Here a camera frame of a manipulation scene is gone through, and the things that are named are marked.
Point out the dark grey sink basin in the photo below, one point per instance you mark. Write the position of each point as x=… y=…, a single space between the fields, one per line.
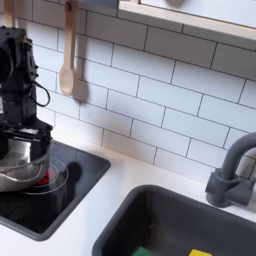
x=186 y=220

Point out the steel pot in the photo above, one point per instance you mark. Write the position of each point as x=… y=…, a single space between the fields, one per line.
x=20 y=173

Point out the green toy block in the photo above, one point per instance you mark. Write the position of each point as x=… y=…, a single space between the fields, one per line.
x=141 y=252

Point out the white toy microwave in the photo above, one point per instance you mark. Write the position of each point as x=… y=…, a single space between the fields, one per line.
x=216 y=10

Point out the wooden kitchen frame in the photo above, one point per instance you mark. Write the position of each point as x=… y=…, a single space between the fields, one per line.
x=186 y=20

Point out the grey extractor hood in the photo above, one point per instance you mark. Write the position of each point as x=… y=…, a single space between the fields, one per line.
x=100 y=2

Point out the wooden spoon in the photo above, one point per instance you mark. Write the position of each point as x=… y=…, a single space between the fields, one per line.
x=68 y=80

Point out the yellow toy block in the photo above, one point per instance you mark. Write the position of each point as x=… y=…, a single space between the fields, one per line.
x=200 y=253

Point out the grey tap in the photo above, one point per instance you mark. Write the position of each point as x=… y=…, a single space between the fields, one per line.
x=226 y=186

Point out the black toy stove cooktop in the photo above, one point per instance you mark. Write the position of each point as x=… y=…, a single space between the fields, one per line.
x=66 y=206

